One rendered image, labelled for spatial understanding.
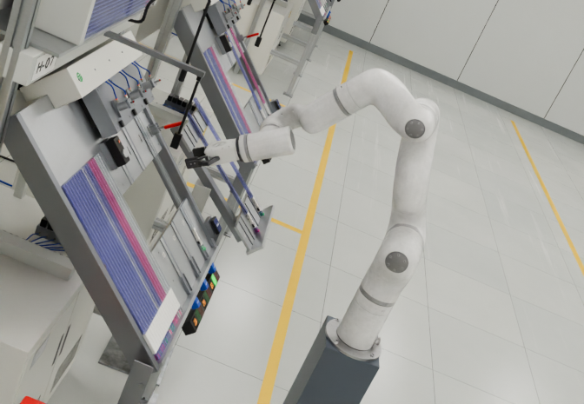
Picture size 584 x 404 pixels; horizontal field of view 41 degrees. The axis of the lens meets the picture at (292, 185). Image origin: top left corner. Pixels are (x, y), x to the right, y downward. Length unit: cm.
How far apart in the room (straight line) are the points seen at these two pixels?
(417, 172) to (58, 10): 104
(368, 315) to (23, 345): 98
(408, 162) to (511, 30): 779
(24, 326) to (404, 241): 105
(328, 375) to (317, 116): 80
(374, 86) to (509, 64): 789
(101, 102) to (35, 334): 63
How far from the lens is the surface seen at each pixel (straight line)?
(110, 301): 193
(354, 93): 216
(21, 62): 173
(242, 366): 334
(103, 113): 209
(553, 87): 1016
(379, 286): 231
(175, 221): 238
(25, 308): 223
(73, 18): 182
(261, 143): 227
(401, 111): 210
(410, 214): 227
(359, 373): 244
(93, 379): 302
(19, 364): 213
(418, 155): 220
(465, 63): 994
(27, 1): 170
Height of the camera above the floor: 198
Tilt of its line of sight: 23 degrees down
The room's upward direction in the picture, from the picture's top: 24 degrees clockwise
